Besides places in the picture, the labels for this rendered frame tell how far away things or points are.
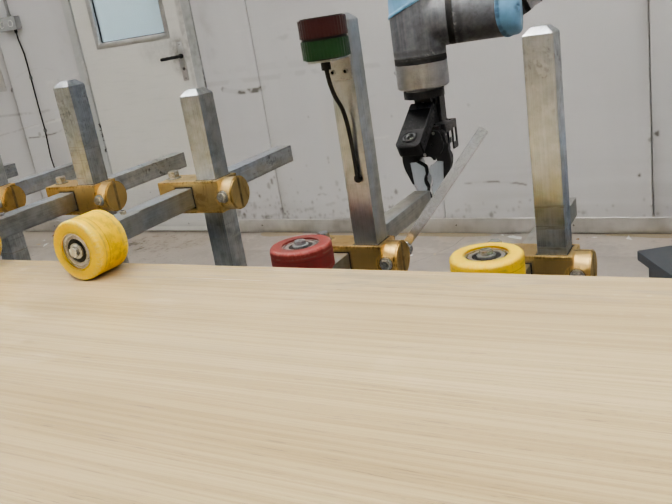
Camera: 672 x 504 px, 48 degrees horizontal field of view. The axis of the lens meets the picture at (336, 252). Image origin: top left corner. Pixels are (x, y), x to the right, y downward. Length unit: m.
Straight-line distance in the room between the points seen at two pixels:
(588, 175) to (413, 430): 3.20
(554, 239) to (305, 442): 0.50
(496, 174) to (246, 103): 1.48
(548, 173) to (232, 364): 0.45
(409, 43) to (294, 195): 3.06
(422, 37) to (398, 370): 0.78
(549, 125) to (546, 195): 0.08
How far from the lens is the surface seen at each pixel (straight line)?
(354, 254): 1.03
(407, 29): 1.29
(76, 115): 1.28
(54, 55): 5.25
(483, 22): 1.29
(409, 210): 1.23
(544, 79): 0.89
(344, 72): 0.97
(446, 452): 0.50
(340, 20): 0.93
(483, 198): 3.83
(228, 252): 1.15
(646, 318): 0.67
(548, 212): 0.93
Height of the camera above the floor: 1.18
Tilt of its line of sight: 18 degrees down
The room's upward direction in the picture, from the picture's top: 9 degrees counter-clockwise
